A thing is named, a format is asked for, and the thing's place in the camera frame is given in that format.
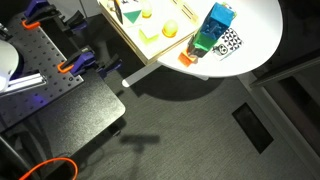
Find green block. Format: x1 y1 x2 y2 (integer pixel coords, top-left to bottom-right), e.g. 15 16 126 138
191 31 221 54

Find black perforated breadboard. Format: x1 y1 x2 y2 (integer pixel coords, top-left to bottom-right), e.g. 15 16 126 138
0 11 86 134

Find silver aluminium extrusion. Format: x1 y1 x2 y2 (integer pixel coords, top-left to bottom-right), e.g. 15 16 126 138
0 72 48 98

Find white table base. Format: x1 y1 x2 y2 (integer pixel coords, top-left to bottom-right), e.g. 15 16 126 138
121 59 211 89

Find dark shelf unit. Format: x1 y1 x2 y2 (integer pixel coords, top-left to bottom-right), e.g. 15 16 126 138
249 49 320 158

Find black white patterned tag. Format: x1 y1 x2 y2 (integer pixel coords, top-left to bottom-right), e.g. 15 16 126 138
210 27 244 62

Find black platform plate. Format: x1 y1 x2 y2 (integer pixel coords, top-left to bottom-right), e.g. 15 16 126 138
0 68 127 164

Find blue block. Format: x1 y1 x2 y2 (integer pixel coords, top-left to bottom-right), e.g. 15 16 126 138
199 2 235 36

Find orange block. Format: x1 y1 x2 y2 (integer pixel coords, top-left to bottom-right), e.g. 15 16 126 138
177 49 198 68

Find light wooden tray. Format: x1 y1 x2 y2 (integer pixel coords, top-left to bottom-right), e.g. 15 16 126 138
97 0 204 66

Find orange cable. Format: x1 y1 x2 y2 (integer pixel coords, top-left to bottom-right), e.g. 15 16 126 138
18 157 79 180

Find round yellow fruit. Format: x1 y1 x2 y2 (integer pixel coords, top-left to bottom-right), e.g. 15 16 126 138
161 19 180 39

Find black floor outlet cover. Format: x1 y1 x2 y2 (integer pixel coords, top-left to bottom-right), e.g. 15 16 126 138
231 102 275 155

